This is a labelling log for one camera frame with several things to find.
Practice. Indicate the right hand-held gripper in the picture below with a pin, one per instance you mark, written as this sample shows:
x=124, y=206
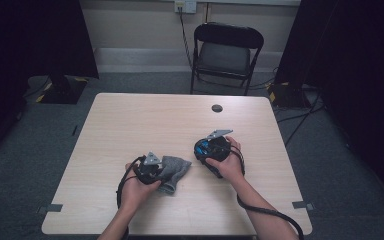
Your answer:
x=220, y=150

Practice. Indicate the person's left hand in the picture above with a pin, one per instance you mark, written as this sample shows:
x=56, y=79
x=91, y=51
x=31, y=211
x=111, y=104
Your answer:
x=135, y=195

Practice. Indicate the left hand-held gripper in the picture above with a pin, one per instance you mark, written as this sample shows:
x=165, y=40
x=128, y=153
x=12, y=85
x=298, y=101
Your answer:
x=150, y=173

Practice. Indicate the white wall socket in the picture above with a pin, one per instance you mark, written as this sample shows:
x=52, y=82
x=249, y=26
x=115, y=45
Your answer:
x=185, y=6

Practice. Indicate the round table grommet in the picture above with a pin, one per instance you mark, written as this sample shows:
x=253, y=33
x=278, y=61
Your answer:
x=217, y=108

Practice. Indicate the grey tape strip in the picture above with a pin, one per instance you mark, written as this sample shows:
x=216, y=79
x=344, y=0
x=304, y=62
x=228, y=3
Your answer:
x=302, y=205
x=51, y=208

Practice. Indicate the black stand base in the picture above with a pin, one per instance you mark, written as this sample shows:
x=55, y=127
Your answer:
x=63, y=90
x=288, y=96

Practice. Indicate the black curtain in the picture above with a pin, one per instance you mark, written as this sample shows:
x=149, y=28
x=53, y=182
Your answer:
x=356, y=66
x=30, y=40

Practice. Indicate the blue toy car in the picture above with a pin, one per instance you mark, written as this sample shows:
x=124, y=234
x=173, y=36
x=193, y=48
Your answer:
x=201, y=149

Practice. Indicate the grey cloth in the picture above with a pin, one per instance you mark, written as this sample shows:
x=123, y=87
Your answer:
x=175, y=171

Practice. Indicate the black folding chair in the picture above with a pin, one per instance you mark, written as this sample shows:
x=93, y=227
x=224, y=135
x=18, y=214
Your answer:
x=225, y=56

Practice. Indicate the person's right hand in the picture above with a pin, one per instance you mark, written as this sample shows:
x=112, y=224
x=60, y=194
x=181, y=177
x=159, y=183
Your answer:
x=233, y=166

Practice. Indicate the small black tape strip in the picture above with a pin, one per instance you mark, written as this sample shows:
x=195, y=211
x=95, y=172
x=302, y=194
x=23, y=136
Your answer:
x=75, y=130

